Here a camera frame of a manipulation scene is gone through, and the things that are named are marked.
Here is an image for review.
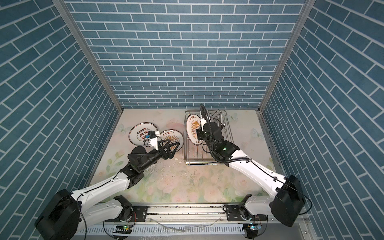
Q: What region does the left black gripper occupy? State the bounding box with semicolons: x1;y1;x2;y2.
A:
138;138;179;173

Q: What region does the small plate orange sunburst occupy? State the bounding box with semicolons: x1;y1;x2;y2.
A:
160;130;184;152

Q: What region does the large plate green rim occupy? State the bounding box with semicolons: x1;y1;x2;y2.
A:
129;122;158;146

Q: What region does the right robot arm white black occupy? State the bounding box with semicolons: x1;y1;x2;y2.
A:
197;104;309;227

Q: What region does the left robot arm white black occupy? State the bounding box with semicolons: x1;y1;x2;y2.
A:
35;140;180;240

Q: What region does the left green circuit board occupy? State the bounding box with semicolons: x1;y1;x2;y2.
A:
113;225;132;236

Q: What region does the green circuit board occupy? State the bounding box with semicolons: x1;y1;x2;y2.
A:
245;224;262;232
113;225;132;236

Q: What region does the right green circuit board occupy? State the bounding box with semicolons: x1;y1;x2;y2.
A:
245;224;262;232

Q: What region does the metal wire dish rack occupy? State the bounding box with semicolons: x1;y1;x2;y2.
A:
182;110;237;166

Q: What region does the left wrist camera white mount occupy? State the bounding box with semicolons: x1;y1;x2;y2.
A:
146;131;160;150

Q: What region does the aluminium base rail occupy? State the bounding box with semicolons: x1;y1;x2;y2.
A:
129;197;308;227

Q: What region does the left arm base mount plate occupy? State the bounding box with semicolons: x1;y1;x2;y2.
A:
130;206;149;223

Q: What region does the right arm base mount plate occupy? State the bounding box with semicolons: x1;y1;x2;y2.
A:
222;205;267;222

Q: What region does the white slotted cable duct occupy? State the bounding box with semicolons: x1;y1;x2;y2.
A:
75;224;245;237

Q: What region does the right aluminium corner post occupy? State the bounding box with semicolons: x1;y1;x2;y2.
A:
259;0;316;113

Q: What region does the aluminium corner post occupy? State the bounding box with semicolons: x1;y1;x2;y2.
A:
259;0;316;113
52;0;123;114

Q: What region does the left aluminium corner post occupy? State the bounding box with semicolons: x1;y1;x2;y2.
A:
52;0;123;114

